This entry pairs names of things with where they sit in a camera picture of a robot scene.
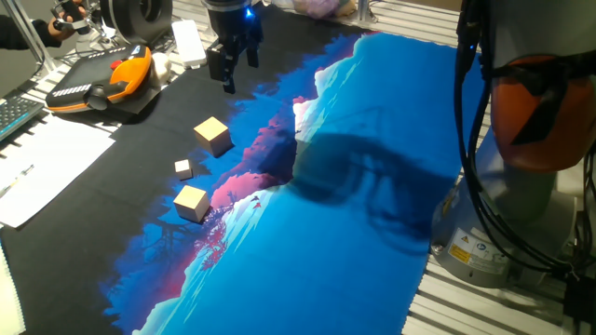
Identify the large wooden cube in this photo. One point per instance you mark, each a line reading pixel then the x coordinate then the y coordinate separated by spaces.
pixel 212 136
pixel 191 203

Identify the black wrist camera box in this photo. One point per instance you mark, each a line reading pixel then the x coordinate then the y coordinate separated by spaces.
pixel 215 62

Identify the black computer keyboard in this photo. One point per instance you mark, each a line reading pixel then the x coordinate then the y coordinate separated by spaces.
pixel 16 116

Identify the white rectangular adapter box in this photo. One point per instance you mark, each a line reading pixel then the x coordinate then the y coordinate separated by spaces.
pixel 188 44

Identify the silver pen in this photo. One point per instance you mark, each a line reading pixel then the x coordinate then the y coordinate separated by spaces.
pixel 16 180

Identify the small wooden cube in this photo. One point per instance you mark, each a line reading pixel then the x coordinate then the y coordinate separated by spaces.
pixel 183 169

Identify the orange and black teach pendant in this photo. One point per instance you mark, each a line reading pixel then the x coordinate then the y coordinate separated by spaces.
pixel 93 79

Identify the black round drum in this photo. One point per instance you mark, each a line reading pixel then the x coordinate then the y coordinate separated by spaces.
pixel 135 18

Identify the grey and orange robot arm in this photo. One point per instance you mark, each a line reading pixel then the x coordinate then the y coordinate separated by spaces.
pixel 512 209

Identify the printed blue landscape mat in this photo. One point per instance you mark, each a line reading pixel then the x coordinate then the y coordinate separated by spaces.
pixel 326 232

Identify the person's bare hand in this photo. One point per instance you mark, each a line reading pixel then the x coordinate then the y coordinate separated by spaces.
pixel 60 30

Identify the aluminium frame post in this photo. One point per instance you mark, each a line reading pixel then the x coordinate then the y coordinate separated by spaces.
pixel 30 35
pixel 365 11

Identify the purple plastic bag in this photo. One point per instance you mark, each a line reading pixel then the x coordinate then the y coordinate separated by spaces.
pixel 314 7

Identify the white rounded object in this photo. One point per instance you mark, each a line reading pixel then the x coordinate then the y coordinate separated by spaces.
pixel 162 67

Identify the forearm in black sleeve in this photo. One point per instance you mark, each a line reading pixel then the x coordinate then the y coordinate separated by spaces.
pixel 21 32

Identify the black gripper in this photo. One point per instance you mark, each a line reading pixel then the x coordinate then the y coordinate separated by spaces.
pixel 230 21

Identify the white paper sheet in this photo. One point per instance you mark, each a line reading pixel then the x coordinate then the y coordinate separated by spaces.
pixel 56 163

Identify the black handheld controller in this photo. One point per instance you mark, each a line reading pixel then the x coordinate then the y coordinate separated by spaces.
pixel 74 16

